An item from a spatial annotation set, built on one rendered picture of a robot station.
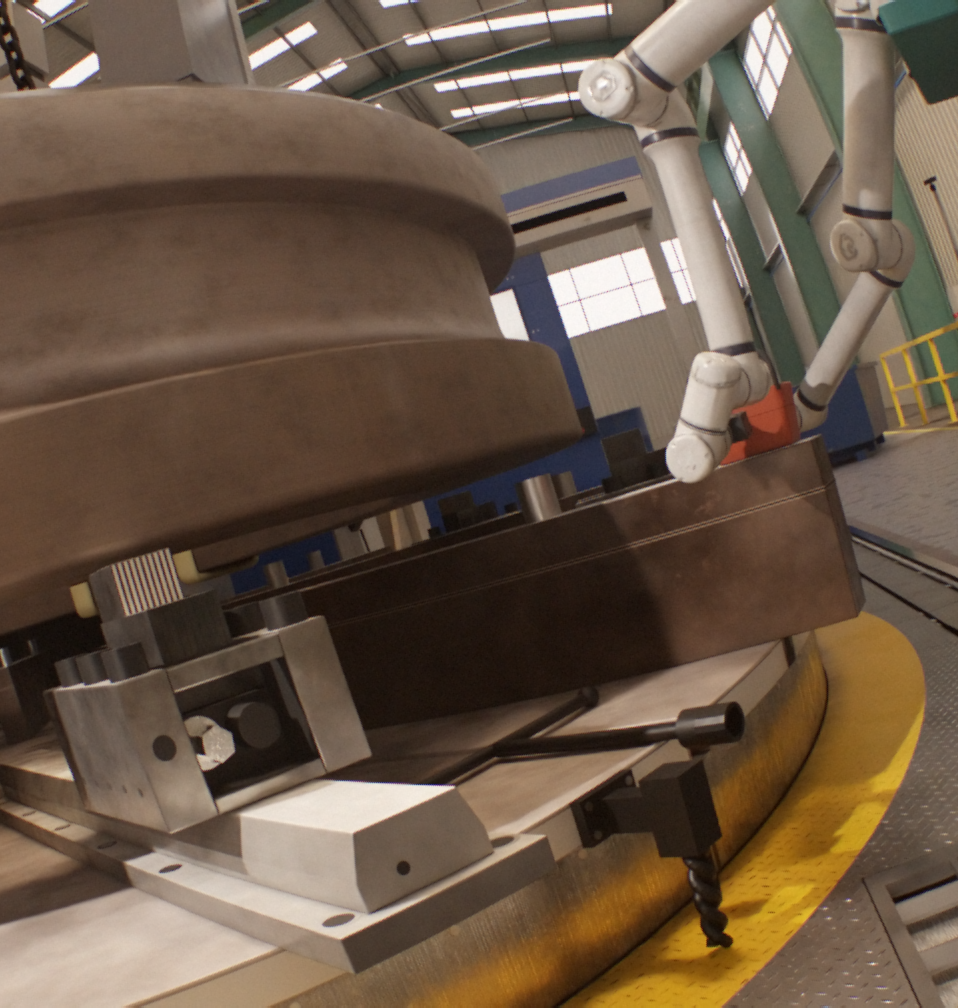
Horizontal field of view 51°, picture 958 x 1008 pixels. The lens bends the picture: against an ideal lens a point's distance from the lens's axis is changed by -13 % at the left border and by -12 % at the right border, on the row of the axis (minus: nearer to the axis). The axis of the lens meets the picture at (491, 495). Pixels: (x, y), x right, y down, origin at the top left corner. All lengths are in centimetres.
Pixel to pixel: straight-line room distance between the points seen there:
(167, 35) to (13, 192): 534
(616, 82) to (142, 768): 136
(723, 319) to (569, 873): 102
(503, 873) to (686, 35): 138
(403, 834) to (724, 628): 123
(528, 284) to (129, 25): 340
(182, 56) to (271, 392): 526
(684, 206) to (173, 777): 134
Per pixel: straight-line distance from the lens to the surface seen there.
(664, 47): 195
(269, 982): 138
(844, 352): 267
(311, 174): 237
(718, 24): 194
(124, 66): 734
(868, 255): 236
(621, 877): 176
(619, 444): 346
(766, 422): 226
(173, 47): 722
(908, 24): 196
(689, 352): 763
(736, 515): 229
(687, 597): 235
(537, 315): 757
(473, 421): 248
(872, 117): 235
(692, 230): 207
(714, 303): 205
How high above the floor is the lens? 76
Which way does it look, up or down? level
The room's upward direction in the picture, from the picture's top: 17 degrees counter-clockwise
